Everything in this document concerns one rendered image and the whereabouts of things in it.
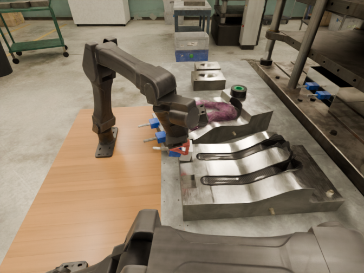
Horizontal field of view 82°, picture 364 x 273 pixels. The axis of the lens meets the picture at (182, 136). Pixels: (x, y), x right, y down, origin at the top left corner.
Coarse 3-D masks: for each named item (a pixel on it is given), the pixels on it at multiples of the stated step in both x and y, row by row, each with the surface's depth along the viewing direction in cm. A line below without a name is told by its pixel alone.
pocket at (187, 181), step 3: (183, 177) 69; (186, 177) 69; (189, 177) 69; (192, 177) 69; (183, 180) 70; (186, 180) 70; (189, 180) 70; (192, 180) 70; (195, 180) 67; (183, 183) 69; (186, 183) 69; (189, 183) 69; (192, 183) 69; (195, 183) 68; (183, 186) 67; (186, 186) 68; (189, 186) 68; (192, 186) 68; (195, 186) 68
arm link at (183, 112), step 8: (144, 88) 52; (152, 88) 50; (152, 96) 52; (168, 96) 55; (176, 96) 54; (152, 104) 54; (168, 104) 52; (176, 104) 51; (184, 104) 50; (192, 104) 51; (176, 112) 52; (184, 112) 51; (192, 112) 52; (176, 120) 53; (184, 120) 51; (192, 120) 53; (192, 128) 54
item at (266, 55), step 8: (280, 0) 141; (280, 8) 144; (280, 16) 147; (272, 24) 151; (360, 24) 156; (272, 40) 157; (272, 48) 161; (264, 56) 166; (264, 64) 167; (360, 168) 84
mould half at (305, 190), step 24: (192, 144) 80; (216, 144) 81; (240, 144) 79; (192, 168) 71; (216, 168) 71; (240, 168) 71; (312, 168) 74; (192, 192) 63; (216, 192) 64; (240, 192) 64; (264, 192) 62; (288, 192) 60; (312, 192) 60; (336, 192) 67; (192, 216) 64; (216, 216) 65; (240, 216) 66
